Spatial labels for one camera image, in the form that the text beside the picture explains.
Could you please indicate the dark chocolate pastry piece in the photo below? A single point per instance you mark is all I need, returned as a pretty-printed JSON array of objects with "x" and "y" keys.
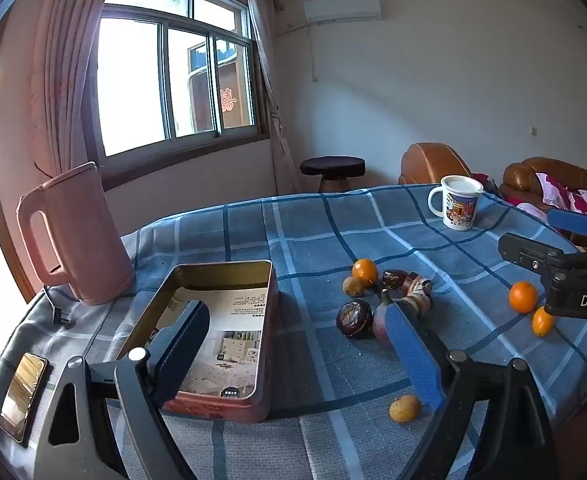
[{"x": 393, "y": 279}]

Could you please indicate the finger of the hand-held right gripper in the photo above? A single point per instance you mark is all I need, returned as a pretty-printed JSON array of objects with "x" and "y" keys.
[
  {"x": 571, "y": 220},
  {"x": 528, "y": 255}
]

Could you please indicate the wide pink curtain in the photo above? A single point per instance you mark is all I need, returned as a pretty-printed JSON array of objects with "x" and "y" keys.
[{"x": 68, "y": 60}]

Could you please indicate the orange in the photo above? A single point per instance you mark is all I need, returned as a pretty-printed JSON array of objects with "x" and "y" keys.
[
  {"x": 365, "y": 271},
  {"x": 522, "y": 297},
  {"x": 542, "y": 322}
]

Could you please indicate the white printed mug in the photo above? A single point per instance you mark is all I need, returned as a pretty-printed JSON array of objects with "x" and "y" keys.
[{"x": 461, "y": 210}]

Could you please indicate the brown leather sofa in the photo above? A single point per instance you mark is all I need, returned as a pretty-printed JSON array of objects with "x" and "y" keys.
[{"x": 523, "y": 175}]

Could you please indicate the white air conditioner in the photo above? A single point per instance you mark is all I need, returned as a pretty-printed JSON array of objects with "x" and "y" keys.
[{"x": 343, "y": 9}]

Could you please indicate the pink floral pillow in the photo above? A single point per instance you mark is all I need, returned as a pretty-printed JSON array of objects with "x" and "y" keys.
[{"x": 553, "y": 190}]

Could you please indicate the layered cake slice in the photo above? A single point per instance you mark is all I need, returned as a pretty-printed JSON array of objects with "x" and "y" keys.
[{"x": 416, "y": 284}]

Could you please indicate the metal tin box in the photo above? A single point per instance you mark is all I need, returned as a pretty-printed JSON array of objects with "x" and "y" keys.
[{"x": 213, "y": 408}]

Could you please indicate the printed paper sheet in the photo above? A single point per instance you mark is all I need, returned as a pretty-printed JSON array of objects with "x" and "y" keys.
[{"x": 238, "y": 310}]

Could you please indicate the sliding glass window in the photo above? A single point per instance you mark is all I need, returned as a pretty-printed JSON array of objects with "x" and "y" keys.
[{"x": 133, "y": 85}]

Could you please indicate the pink electric kettle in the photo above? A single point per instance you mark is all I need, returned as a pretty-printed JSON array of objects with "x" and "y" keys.
[{"x": 93, "y": 240}]

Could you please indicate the large dark round pastry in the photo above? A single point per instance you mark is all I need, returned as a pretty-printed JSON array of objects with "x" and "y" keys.
[{"x": 355, "y": 319}]

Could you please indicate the small yellow-brown fruit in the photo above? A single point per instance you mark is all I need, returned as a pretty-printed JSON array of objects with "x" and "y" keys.
[{"x": 352, "y": 287}]

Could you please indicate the red-purple fruit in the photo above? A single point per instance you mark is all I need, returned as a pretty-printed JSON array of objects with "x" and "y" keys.
[{"x": 381, "y": 324}]

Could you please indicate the brown leather armchair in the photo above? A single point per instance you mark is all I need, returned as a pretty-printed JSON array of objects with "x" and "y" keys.
[{"x": 426, "y": 162}]

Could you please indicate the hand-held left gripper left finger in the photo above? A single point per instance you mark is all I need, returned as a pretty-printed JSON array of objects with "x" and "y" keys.
[{"x": 183, "y": 347}]

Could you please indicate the tied pale curtain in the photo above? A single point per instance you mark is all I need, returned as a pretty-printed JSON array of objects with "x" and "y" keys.
[{"x": 263, "y": 60}]

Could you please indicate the small yellow fruit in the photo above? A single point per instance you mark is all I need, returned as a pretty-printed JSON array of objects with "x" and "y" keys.
[{"x": 405, "y": 408}]

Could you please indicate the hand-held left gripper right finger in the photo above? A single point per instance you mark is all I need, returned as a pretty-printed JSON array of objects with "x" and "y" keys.
[{"x": 413, "y": 350}]

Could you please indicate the cream bun pastry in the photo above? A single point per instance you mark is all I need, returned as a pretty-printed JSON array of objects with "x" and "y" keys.
[{"x": 421, "y": 305}]

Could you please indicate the dark round stool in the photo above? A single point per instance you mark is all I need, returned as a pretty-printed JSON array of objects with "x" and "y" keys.
[{"x": 333, "y": 165}]

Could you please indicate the black smartphone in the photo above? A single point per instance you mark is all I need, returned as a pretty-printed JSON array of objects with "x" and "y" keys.
[{"x": 20, "y": 395}]

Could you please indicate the blue plaid tablecloth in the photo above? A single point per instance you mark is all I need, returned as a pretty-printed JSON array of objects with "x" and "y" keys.
[{"x": 313, "y": 240}]

